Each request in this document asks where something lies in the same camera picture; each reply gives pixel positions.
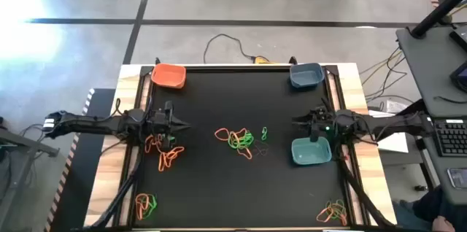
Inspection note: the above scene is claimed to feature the black desk base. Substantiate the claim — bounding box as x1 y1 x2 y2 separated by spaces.
401 98 439 193

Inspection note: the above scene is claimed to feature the person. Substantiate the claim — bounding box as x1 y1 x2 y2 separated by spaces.
393 184 467 232

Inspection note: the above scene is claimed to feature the black tablet screen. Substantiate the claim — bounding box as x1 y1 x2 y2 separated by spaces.
449 61 467 93

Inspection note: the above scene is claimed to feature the teal plastic basket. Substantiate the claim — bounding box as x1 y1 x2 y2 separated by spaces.
290 136 333 166

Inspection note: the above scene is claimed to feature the white paper sheet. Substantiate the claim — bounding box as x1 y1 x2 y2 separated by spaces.
368 99 410 154

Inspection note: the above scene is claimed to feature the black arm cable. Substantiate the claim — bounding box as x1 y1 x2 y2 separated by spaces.
320 96 335 113
108 97 125 120

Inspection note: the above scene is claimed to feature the yellow floor cable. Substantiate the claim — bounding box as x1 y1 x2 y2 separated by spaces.
359 50 404 76

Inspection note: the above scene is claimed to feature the blue-grey plastic basket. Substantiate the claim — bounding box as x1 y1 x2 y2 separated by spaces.
289 62 325 89

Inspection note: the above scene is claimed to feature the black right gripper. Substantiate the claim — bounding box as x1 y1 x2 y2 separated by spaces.
292 106 340 144

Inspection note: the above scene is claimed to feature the black keyboard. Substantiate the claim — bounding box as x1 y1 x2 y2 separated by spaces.
433 117 467 158

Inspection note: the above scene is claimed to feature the grey desk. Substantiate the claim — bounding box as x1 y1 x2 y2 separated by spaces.
395 23 467 206

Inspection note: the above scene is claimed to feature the black table mat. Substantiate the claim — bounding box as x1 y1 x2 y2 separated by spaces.
140 67 347 228

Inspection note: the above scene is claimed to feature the black monitor pole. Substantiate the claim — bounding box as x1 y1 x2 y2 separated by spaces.
410 0 467 39

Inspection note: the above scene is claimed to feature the grey smartphone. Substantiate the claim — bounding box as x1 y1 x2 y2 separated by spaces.
447 167 467 190

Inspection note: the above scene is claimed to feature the orange plastic basket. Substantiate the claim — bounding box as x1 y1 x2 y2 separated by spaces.
150 63 187 90

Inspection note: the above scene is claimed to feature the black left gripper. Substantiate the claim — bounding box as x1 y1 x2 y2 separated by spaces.
145 100 191 148

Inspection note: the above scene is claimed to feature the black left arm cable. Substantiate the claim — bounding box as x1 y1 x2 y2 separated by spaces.
108 97 125 120

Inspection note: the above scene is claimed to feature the grey side table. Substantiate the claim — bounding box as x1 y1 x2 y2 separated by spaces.
0 115 61 232

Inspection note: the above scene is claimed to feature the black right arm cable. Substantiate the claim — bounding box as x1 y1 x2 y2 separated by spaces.
320 96 335 113

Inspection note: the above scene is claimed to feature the person's hand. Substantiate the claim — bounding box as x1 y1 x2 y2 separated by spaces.
430 215 457 232

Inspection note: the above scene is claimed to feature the black floor cable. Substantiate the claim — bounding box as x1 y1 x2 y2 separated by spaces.
18 123 49 142
364 46 420 104
202 34 256 64

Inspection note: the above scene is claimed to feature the black desk cable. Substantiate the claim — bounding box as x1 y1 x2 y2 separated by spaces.
433 95 467 104

